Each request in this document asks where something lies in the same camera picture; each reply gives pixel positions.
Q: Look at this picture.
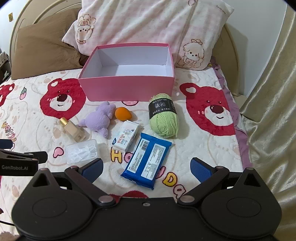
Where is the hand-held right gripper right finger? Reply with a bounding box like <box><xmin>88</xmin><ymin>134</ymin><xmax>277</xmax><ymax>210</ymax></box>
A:
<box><xmin>177</xmin><ymin>157</ymin><xmax>264</xmax><ymax>205</ymax></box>

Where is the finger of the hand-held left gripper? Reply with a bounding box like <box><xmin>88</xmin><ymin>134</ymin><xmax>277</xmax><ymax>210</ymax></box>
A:
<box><xmin>0</xmin><ymin>149</ymin><xmax>48</xmax><ymax>164</ymax></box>

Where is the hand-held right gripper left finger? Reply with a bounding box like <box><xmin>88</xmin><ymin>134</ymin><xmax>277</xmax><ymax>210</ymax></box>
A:
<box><xmin>31</xmin><ymin>158</ymin><xmax>116</xmax><ymax>207</ymax></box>

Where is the beige foundation bottle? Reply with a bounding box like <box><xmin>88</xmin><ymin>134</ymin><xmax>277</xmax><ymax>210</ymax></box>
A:
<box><xmin>60</xmin><ymin>117</ymin><xmax>86</xmax><ymax>143</ymax></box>

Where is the small white carton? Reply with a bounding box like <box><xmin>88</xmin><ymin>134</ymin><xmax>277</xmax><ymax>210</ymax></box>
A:
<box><xmin>110</xmin><ymin>120</ymin><xmax>140</xmax><ymax>152</ymax></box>

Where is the blue needle packet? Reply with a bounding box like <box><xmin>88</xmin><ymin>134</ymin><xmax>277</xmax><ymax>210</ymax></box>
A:
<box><xmin>121</xmin><ymin>133</ymin><xmax>173</xmax><ymax>190</ymax></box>

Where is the green yarn ball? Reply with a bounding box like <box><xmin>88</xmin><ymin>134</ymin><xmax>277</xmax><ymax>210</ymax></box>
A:
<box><xmin>148</xmin><ymin>93</ymin><xmax>179</xmax><ymax>139</ymax></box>

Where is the orange makeup sponge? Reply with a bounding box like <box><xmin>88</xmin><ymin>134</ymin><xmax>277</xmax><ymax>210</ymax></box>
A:
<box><xmin>115</xmin><ymin>107</ymin><xmax>132</xmax><ymax>121</ymax></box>

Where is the pink cardboard box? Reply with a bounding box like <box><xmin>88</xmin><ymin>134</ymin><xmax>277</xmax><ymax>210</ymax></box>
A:
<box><xmin>78</xmin><ymin>43</ymin><xmax>175</xmax><ymax>102</ymax></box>

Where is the red bear printed blanket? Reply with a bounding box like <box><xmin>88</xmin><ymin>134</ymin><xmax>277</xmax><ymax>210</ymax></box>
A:
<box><xmin>0</xmin><ymin>65</ymin><xmax>252</xmax><ymax>232</ymax></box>

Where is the purple plush toy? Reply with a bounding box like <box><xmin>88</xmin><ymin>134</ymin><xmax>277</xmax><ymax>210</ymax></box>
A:
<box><xmin>78</xmin><ymin>101</ymin><xmax>116</xmax><ymax>139</ymax></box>

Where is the purple frilled bed sheet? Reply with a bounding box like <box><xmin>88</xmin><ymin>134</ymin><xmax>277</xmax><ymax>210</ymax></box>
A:
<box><xmin>209</xmin><ymin>56</ymin><xmax>252</xmax><ymax>169</ymax></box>

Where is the dark bedside clutter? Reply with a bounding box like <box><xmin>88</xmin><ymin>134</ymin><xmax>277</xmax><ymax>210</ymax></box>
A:
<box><xmin>0</xmin><ymin>52</ymin><xmax>12</xmax><ymax>79</ymax></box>

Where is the beige striped curtain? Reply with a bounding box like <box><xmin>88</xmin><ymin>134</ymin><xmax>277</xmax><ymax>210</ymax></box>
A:
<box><xmin>239</xmin><ymin>5</ymin><xmax>296</xmax><ymax>209</ymax></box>

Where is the brown pillow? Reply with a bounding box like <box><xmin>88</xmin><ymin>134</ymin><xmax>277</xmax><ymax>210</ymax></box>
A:
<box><xmin>10</xmin><ymin>16</ymin><xmax>89</xmax><ymax>80</ymax></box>

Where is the beige bed headboard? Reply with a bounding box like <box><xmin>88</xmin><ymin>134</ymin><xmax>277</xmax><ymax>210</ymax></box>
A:
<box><xmin>9</xmin><ymin>0</ymin><xmax>241</xmax><ymax>96</ymax></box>

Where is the pink printed pillow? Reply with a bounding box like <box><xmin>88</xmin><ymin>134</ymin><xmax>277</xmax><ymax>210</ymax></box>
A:
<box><xmin>62</xmin><ymin>0</ymin><xmax>234</xmax><ymax>71</ymax></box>

